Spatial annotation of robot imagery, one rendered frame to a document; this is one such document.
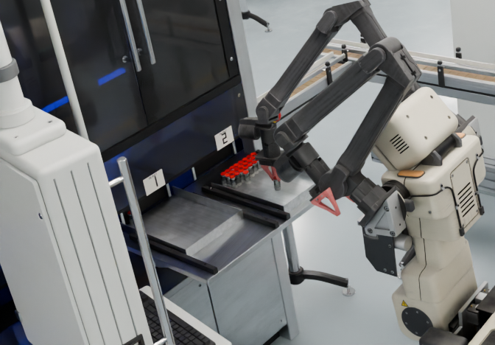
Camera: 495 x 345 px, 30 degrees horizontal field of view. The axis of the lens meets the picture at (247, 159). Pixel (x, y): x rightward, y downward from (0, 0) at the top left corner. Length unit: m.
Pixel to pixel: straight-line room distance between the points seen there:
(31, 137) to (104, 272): 0.37
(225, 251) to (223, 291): 0.60
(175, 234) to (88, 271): 0.81
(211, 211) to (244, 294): 0.56
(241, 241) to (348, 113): 2.80
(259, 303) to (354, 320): 0.49
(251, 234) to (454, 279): 0.67
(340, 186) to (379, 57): 0.37
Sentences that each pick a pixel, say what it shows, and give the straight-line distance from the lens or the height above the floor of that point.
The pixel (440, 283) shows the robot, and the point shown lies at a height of 0.87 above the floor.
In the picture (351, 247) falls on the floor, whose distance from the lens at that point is 4.40.
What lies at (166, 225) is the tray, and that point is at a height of 0.88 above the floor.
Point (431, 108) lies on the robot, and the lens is 2.51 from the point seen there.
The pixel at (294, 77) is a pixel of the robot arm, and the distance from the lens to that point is 2.88.
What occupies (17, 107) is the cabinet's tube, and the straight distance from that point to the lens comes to 2.30.
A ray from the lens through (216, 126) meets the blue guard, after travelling 3.24.
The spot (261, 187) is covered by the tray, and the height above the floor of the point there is 0.88.
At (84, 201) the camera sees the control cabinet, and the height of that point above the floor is 1.43.
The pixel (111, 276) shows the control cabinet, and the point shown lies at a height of 1.21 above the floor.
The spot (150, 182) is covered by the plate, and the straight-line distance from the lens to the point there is 3.08.
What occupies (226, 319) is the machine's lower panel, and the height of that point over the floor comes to 0.32.
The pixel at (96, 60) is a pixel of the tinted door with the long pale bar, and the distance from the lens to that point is 2.86.
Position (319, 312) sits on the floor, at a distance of 4.03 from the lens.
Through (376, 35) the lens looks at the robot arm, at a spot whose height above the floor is 1.46.
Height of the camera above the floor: 2.46
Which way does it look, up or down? 28 degrees down
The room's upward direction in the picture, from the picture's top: 11 degrees counter-clockwise
